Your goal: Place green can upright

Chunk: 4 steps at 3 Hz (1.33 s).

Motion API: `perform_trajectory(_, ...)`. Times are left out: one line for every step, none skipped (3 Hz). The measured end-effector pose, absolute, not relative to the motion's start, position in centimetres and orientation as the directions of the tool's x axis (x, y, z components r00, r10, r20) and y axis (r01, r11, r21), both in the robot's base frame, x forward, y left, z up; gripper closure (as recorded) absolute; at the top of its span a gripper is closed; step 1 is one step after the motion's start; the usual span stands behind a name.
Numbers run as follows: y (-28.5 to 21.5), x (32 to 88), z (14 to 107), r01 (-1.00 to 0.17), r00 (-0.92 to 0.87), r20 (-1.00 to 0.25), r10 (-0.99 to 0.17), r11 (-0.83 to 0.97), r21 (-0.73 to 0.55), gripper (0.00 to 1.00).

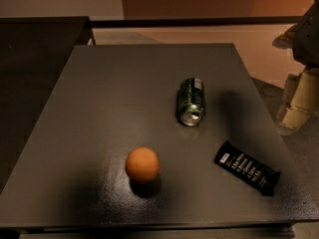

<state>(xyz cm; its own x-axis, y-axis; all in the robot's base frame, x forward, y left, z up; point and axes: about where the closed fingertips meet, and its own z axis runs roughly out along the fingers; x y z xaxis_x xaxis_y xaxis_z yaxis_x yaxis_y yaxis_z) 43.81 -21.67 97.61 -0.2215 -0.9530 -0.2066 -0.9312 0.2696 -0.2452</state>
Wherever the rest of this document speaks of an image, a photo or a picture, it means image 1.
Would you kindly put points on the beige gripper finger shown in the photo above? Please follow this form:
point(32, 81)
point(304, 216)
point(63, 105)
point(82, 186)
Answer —
point(299, 101)

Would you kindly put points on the green soda can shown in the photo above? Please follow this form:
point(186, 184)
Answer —
point(191, 102)

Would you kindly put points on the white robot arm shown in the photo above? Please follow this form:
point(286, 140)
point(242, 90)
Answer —
point(303, 38)

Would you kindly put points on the black snack bar wrapper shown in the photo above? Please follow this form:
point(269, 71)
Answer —
point(250, 170)

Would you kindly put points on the orange ball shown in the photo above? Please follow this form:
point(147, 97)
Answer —
point(142, 165)

